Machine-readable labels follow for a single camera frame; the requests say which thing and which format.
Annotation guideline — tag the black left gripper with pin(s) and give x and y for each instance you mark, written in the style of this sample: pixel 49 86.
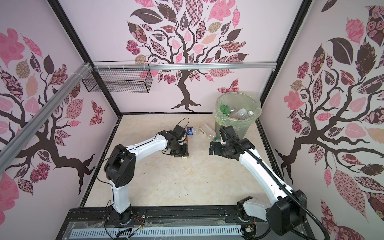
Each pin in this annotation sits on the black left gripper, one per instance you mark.
pixel 183 153

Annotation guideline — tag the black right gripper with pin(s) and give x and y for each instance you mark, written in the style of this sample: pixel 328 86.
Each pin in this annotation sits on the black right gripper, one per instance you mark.
pixel 216 151

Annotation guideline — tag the green Sprite bottle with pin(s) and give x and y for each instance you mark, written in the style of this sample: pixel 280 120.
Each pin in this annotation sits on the green Sprite bottle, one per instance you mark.
pixel 225 109

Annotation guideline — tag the clear Pepsi bottle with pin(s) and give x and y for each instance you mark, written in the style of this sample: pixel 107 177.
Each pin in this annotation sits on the clear Pepsi bottle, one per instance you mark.
pixel 193 131

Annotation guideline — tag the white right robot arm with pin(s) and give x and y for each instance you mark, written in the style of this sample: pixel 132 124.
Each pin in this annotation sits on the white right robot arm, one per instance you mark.
pixel 285 209

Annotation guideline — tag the black wire wall basket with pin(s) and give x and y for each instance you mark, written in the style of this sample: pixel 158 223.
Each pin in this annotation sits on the black wire wall basket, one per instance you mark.
pixel 119 77

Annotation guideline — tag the white bottle red cap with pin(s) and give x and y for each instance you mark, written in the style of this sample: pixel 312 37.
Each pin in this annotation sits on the white bottle red cap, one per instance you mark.
pixel 240 114

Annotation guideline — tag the clear bottle green-red cap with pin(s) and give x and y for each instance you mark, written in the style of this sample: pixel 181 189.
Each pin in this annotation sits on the clear bottle green-red cap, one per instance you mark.
pixel 209 132

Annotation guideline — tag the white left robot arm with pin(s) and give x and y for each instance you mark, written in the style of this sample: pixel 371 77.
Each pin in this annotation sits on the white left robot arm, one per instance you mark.
pixel 120 167

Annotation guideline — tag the black frame rail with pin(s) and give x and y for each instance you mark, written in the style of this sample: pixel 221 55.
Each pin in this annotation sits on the black frame rail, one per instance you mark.
pixel 293 32

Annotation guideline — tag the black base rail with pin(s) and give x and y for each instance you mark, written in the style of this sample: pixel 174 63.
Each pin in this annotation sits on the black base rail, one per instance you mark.
pixel 166 214

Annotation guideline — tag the aluminium wall rail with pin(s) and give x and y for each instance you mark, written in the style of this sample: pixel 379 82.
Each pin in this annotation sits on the aluminium wall rail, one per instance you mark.
pixel 195 66
pixel 11 150

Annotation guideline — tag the clear ribbed bottle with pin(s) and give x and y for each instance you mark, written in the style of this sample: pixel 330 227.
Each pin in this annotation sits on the clear ribbed bottle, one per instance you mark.
pixel 250 114

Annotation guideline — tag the white slotted cable duct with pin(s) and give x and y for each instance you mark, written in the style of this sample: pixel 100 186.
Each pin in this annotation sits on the white slotted cable duct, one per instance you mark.
pixel 156 232

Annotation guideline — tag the aluminium left wall rail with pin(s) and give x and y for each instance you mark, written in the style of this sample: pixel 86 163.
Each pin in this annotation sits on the aluminium left wall rail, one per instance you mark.
pixel 11 150

